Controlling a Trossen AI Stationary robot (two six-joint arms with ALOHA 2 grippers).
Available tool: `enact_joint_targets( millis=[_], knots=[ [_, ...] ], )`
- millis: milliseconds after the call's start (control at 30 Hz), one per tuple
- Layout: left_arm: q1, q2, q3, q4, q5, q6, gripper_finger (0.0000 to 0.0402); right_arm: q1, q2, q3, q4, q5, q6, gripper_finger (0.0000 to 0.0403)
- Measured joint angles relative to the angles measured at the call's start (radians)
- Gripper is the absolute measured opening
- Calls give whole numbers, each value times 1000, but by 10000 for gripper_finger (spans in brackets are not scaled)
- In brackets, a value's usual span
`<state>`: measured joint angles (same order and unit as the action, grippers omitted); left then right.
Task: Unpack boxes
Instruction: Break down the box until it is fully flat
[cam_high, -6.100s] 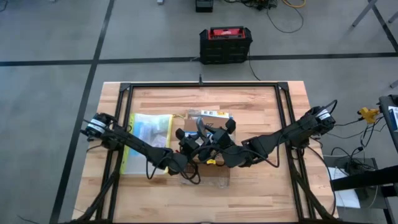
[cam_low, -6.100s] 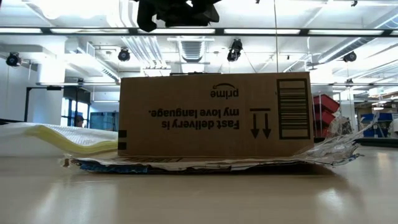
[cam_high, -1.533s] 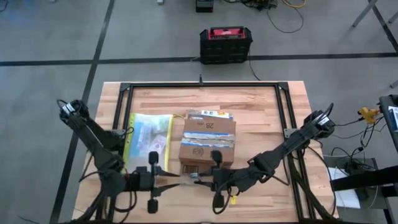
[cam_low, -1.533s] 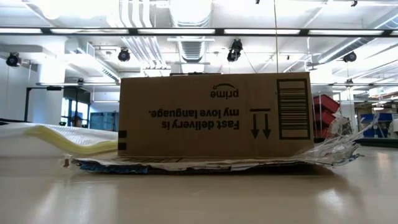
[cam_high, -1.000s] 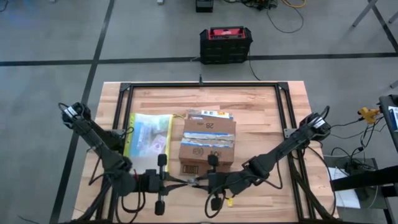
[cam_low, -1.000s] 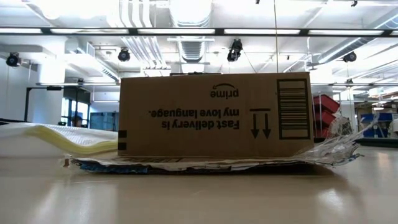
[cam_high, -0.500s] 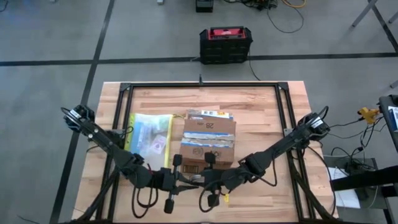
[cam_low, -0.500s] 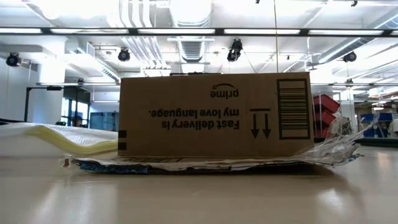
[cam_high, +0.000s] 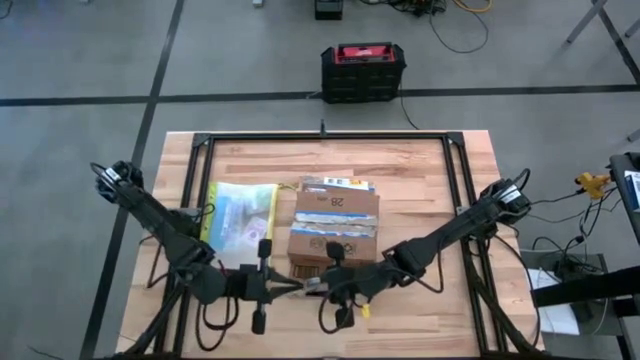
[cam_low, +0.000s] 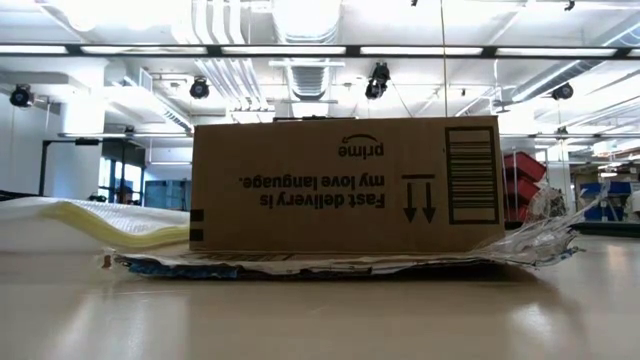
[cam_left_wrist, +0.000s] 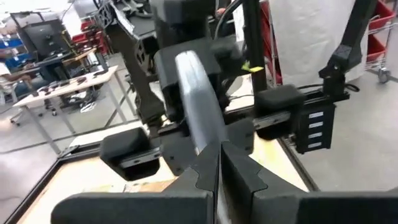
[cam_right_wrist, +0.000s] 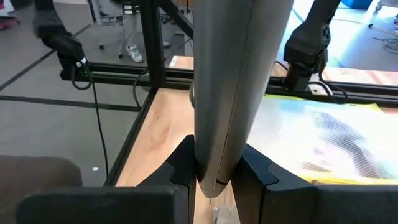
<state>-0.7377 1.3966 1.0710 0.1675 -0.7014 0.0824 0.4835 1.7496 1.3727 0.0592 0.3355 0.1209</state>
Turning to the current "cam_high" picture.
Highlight black table frame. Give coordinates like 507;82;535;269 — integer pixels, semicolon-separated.
112;130;546;360

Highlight yellow cable connector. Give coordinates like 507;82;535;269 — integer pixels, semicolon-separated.
574;171;613;201

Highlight red black power station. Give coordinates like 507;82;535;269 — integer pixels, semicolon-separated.
319;41;407;105

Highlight white paper sheet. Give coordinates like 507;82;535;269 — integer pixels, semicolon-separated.
527;267;581;336

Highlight white mesh pouch yellow trim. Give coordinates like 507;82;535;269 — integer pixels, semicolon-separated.
199;181;280;274

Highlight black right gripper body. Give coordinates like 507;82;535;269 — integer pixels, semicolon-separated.
319;241;401;330

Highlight black power station cable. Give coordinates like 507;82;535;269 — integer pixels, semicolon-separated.
397;82;420;131

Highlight black floor box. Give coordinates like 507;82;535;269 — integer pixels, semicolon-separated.
314;0;345;21

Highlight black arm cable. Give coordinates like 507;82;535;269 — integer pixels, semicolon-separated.
317;249;446;335
193;269;241;352

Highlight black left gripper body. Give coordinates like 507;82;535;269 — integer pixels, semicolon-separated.
224;238;275;335

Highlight blue white box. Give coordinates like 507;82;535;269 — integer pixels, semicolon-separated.
623;169;640;213

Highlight black cable bundle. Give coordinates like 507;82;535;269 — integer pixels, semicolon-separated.
514;187;624;279

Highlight black side table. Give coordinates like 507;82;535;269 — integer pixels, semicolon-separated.
608;151;640;236

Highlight grey metal furniture legs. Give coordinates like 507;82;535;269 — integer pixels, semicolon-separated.
563;0;640;86

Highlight black metal bar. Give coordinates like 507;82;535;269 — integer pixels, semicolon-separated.
530;264;640;309

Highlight yellow floor cable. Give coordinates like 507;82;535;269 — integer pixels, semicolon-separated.
451;0;494;14

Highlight brown cardboard shipping box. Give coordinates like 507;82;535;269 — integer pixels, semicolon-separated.
287;174;381;281

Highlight black floor cable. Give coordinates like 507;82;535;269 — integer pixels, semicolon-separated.
359;0;491;55

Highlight grey floor tray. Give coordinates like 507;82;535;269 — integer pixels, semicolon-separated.
518;248;609;324

